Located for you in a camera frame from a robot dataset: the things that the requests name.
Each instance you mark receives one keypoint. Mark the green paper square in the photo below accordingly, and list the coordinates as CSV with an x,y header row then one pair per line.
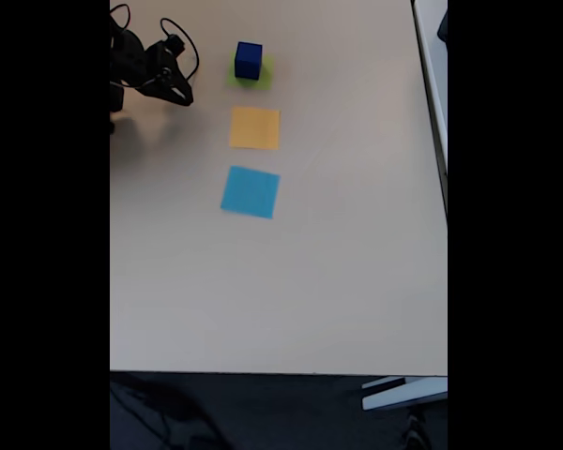
x,y
263,83

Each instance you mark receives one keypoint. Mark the orange paper square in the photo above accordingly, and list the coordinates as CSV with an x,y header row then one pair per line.
x,y
254,128

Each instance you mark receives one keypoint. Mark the light blue paper square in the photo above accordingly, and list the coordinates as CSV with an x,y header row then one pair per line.
x,y
250,192

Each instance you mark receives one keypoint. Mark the large blue cube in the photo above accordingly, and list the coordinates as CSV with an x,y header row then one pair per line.
x,y
248,61

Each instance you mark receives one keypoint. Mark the white side table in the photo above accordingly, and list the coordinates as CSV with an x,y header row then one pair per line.
x,y
431,70

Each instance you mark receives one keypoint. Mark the dark blue object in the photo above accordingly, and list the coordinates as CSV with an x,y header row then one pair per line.
x,y
444,28

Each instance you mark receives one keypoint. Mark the white table leg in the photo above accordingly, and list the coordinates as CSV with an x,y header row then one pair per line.
x,y
403,396

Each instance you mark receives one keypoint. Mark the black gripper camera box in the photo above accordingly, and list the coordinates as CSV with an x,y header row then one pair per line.
x,y
175,44

